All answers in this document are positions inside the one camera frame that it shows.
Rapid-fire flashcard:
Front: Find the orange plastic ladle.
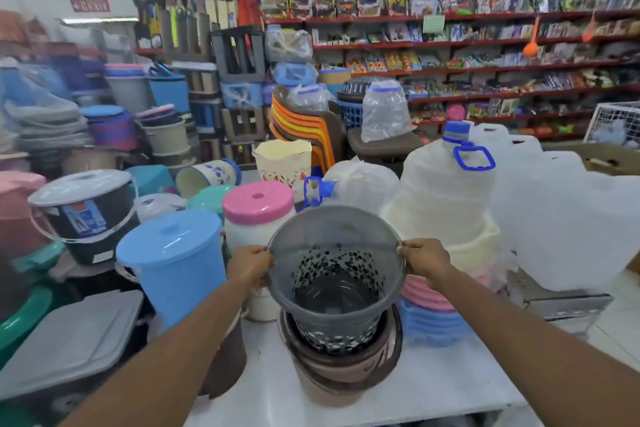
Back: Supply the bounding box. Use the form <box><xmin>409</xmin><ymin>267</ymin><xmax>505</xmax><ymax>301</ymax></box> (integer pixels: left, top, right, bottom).
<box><xmin>522</xmin><ymin>15</ymin><xmax>542</xmax><ymax>58</ymax></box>

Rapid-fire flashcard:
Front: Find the grey bucket with pink lid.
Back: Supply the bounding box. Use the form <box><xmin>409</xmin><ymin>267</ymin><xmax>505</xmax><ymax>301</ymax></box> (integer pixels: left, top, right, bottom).
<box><xmin>104</xmin><ymin>63</ymin><xmax>152</xmax><ymax>113</ymax></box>

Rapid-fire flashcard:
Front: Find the clear jug in plastic bag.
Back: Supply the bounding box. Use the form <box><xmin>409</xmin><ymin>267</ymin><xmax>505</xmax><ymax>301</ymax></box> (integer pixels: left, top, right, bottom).
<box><xmin>360</xmin><ymin>80</ymin><xmax>417</xmax><ymax>143</ymax></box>

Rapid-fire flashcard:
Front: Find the pink plastic bucket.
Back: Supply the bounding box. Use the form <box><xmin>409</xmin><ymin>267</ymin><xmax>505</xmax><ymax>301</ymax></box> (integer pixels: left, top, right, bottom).
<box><xmin>0</xmin><ymin>170</ymin><xmax>49</xmax><ymax>259</ymax></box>

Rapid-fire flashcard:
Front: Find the person's left forearm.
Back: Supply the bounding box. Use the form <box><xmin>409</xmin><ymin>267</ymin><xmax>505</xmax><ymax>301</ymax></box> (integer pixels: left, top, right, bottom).
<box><xmin>59</xmin><ymin>276</ymin><xmax>257</xmax><ymax>427</ymax></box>

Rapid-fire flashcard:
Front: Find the teal plastic bowl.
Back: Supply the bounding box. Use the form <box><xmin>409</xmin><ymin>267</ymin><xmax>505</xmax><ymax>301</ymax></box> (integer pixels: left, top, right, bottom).
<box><xmin>185</xmin><ymin>184</ymin><xmax>236</xmax><ymax>223</ymax></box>

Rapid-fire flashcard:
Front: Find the red shelving with goods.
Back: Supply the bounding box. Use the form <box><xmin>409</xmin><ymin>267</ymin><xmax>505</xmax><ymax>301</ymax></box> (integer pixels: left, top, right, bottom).
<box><xmin>262</xmin><ymin>0</ymin><xmax>640</xmax><ymax>143</ymax></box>

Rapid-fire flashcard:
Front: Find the group of white jerrycans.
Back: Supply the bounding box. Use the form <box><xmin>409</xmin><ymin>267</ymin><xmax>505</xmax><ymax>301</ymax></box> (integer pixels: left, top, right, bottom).
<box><xmin>469</xmin><ymin>123</ymin><xmax>640</xmax><ymax>293</ymax></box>

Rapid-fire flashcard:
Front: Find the black bucket with grey lid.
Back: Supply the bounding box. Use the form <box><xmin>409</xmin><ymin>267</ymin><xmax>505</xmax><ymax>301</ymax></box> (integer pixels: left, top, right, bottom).
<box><xmin>28</xmin><ymin>169</ymin><xmax>141</xmax><ymax>266</ymax></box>

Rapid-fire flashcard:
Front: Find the blue bin with handle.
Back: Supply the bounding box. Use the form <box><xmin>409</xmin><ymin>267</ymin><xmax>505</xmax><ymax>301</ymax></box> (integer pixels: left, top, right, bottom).
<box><xmin>148</xmin><ymin>64</ymin><xmax>191</xmax><ymax>113</ymax></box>

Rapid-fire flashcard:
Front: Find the stack of blue baskets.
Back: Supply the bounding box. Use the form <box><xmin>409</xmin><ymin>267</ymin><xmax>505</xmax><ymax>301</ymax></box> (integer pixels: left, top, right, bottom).
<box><xmin>397</xmin><ymin>298</ymin><xmax>477</xmax><ymax>348</ymax></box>

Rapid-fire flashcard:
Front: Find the person's left hand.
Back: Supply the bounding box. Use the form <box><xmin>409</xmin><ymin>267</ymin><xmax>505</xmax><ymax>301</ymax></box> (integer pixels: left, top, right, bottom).
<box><xmin>227</xmin><ymin>245</ymin><xmax>275</xmax><ymax>293</ymax></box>

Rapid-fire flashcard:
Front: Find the fluorescent tube light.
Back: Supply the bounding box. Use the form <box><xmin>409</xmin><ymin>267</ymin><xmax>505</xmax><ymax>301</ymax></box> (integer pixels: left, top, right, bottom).
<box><xmin>59</xmin><ymin>17</ymin><xmax>140</xmax><ymax>25</ymax></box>

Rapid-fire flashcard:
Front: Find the dark grey plastic crate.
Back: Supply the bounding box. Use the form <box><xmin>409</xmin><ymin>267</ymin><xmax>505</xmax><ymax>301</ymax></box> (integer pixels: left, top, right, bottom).
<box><xmin>210</xmin><ymin>25</ymin><xmax>267</xmax><ymax>85</ymax></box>

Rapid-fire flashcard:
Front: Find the stack of beige buckets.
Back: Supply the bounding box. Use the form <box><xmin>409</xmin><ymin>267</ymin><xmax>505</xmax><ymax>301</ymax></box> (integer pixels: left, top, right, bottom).
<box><xmin>136</xmin><ymin>104</ymin><xmax>197</xmax><ymax>171</ymax></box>

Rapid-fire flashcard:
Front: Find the blue basket in plastic wrap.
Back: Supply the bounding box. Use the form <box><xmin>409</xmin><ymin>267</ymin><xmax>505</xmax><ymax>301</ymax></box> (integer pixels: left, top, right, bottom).
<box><xmin>272</xmin><ymin>62</ymin><xmax>319</xmax><ymax>88</ymax></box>

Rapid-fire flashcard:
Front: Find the cream lattice waste basket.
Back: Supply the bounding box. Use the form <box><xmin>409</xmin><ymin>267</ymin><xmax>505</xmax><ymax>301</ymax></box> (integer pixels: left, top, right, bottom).
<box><xmin>252</xmin><ymin>139</ymin><xmax>314</xmax><ymax>203</ymax></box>

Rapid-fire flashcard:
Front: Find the grey bin lid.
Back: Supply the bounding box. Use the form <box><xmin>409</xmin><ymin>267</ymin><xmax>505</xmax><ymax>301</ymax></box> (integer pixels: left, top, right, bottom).
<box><xmin>0</xmin><ymin>290</ymin><xmax>145</xmax><ymax>403</ymax></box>

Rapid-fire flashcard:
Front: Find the teal plastic stool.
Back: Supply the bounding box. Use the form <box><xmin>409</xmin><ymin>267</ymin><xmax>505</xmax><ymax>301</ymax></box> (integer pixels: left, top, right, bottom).
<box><xmin>124</xmin><ymin>164</ymin><xmax>177</xmax><ymax>197</ymax></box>

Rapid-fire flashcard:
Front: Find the person's right hand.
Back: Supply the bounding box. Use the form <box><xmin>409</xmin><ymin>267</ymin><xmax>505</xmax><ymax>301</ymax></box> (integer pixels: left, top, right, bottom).
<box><xmin>397</xmin><ymin>238</ymin><xmax>453</xmax><ymax>291</ymax></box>

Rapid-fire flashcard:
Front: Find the stack of grey basins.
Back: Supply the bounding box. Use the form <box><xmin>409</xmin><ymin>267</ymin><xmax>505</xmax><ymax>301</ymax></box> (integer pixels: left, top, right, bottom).
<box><xmin>14</xmin><ymin>100</ymin><xmax>93</xmax><ymax>153</ymax></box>

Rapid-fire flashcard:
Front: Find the stack of cream basins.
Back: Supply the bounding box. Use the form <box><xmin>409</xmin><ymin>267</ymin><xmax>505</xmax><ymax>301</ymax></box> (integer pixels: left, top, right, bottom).
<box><xmin>379</xmin><ymin>200</ymin><xmax>502</xmax><ymax>275</ymax></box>

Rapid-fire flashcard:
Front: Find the green plastic basin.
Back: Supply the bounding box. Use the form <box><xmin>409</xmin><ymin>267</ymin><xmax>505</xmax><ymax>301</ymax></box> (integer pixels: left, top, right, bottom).
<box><xmin>0</xmin><ymin>286</ymin><xmax>55</xmax><ymax>368</ymax></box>

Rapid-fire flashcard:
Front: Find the wrapped water jug blue handle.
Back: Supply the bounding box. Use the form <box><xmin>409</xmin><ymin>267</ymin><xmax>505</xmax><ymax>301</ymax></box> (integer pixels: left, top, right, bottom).
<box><xmin>303</xmin><ymin>157</ymin><xmax>400</xmax><ymax>218</ymax></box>

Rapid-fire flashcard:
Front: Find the blue laundry basket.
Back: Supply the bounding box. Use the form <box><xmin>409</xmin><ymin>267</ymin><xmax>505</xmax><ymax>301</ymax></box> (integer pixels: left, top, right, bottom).
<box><xmin>336</xmin><ymin>75</ymin><xmax>396</xmax><ymax>130</ymax></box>

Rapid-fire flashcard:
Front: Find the clear water jug blue handle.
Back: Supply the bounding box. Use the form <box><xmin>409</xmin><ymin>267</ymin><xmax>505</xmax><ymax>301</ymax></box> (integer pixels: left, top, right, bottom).
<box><xmin>394</xmin><ymin>120</ymin><xmax>497</xmax><ymax>248</ymax></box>

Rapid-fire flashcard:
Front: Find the clear wrapped plastic container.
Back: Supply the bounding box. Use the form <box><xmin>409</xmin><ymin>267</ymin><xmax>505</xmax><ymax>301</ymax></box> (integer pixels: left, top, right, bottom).
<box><xmin>264</xmin><ymin>28</ymin><xmax>314</xmax><ymax>64</ymax></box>

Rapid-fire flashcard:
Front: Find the brown plastic stool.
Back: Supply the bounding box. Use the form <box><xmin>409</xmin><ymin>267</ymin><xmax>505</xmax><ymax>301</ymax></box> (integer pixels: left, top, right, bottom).
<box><xmin>346</xmin><ymin>128</ymin><xmax>427</xmax><ymax>178</ymax></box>

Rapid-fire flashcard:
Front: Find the person's right forearm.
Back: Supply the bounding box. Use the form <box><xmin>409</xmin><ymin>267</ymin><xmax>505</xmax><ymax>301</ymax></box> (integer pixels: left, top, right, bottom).
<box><xmin>431</xmin><ymin>263</ymin><xmax>640</xmax><ymax>427</ymax></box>

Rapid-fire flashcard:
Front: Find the grey perforated plastic basket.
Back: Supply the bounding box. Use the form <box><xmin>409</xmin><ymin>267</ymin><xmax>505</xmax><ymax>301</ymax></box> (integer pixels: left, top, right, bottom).
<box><xmin>266</xmin><ymin>204</ymin><xmax>409</xmax><ymax>355</ymax></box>

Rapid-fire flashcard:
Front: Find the stack of orange brown chairs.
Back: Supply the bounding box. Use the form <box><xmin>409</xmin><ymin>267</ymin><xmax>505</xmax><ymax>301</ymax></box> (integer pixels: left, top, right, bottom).
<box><xmin>269</xmin><ymin>85</ymin><xmax>347</xmax><ymax>176</ymax></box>

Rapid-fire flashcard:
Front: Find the white container with pink lid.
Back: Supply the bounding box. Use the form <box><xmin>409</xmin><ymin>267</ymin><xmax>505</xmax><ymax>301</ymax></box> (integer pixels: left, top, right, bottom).
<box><xmin>222</xmin><ymin>181</ymin><xmax>297</xmax><ymax>323</ymax></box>

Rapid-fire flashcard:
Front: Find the blue bucket with lid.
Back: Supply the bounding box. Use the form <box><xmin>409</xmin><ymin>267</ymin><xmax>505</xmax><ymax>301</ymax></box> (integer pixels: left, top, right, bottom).
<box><xmin>115</xmin><ymin>208</ymin><xmax>224</xmax><ymax>331</ymax></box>

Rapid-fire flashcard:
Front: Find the white floral bucket blue rim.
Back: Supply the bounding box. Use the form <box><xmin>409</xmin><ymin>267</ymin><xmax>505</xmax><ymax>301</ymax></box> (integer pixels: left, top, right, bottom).
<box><xmin>175</xmin><ymin>158</ymin><xmax>243</xmax><ymax>200</ymax></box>

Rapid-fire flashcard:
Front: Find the rack of hanging tools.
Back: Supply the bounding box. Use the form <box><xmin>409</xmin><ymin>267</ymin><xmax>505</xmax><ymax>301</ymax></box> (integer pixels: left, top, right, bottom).
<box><xmin>131</xmin><ymin>0</ymin><xmax>265</xmax><ymax>61</ymax></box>

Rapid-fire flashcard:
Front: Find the stack of brown plastic baskets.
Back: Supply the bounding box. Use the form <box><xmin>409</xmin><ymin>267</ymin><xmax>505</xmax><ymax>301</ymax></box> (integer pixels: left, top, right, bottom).
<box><xmin>277</xmin><ymin>304</ymin><xmax>404</xmax><ymax>408</ymax></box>

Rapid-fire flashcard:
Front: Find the white wire basket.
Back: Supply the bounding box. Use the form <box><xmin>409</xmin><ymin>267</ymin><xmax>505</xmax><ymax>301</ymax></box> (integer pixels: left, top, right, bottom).
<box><xmin>583</xmin><ymin>101</ymin><xmax>640</xmax><ymax>150</ymax></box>

